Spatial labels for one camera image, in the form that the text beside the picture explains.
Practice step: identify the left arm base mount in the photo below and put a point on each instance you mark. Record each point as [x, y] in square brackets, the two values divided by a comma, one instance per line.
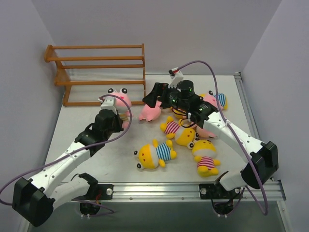
[104, 192]

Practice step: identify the yellow plush blue stripes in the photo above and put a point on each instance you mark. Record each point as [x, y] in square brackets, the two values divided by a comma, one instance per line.
[150, 156]

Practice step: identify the yellow plush red stripes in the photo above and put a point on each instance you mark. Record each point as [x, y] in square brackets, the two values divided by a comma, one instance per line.
[205, 154]
[182, 136]
[178, 114]

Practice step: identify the pink plush orange stripes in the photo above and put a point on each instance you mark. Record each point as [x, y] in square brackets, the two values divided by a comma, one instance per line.
[121, 106]
[203, 133]

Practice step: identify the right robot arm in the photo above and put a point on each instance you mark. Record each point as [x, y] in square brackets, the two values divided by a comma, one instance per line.
[261, 158]

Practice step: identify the yellow plush red stripes top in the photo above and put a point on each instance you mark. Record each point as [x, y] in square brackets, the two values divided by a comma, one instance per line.
[178, 114]

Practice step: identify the pink plush blue stripes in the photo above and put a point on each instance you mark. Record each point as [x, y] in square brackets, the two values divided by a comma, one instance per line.
[213, 99]

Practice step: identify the aluminium right rail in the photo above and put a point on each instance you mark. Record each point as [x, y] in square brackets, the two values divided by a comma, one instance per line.
[246, 106]

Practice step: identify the aluminium front rail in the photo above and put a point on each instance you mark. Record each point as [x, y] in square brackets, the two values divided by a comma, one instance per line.
[154, 191]

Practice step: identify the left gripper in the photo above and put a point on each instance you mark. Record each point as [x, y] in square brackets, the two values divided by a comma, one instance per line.
[116, 120]

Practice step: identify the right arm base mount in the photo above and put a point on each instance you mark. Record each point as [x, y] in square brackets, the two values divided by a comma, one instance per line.
[207, 191]

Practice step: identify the yellow plush red stripes front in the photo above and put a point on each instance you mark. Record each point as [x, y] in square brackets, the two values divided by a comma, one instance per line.
[205, 154]

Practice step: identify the aluminium rail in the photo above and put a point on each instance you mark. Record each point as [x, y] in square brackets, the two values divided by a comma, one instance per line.
[246, 106]
[154, 191]

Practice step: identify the pink plush face-down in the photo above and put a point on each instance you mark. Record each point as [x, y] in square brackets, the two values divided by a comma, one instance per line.
[150, 114]

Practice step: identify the wooden three-tier shelf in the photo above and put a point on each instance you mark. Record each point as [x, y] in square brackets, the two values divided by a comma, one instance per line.
[73, 69]

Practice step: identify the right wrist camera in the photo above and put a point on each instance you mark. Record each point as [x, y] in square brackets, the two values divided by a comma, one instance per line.
[176, 76]

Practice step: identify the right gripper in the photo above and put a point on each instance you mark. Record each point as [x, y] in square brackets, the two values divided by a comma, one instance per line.
[163, 94]

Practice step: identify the yellow plush red stripes middle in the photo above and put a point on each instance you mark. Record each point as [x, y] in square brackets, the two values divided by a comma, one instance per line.
[182, 136]

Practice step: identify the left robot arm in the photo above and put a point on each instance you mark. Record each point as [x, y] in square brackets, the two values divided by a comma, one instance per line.
[36, 198]

